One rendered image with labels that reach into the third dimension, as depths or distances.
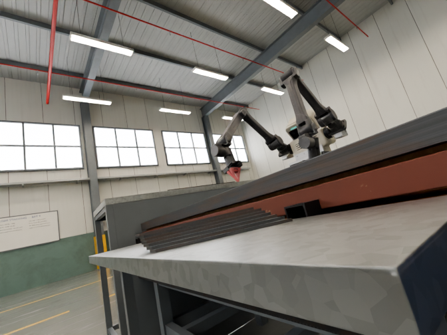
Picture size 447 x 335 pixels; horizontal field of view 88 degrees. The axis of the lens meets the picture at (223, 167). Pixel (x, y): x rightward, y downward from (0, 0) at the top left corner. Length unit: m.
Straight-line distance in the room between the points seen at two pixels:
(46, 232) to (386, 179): 9.66
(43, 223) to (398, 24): 14.46
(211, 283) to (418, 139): 0.35
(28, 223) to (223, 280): 9.66
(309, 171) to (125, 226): 1.28
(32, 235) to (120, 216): 8.25
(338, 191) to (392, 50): 11.41
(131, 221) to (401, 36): 11.42
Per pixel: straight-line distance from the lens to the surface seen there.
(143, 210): 1.63
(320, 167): 0.50
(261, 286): 0.18
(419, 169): 0.44
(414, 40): 11.74
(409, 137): 0.44
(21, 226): 9.81
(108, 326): 2.21
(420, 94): 11.18
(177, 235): 0.48
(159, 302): 1.53
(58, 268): 9.79
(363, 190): 0.47
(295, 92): 1.36
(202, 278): 0.24
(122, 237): 1.59
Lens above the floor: 0.78
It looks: 12 degrees up
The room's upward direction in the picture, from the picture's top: 13 degrees counter-clockwise
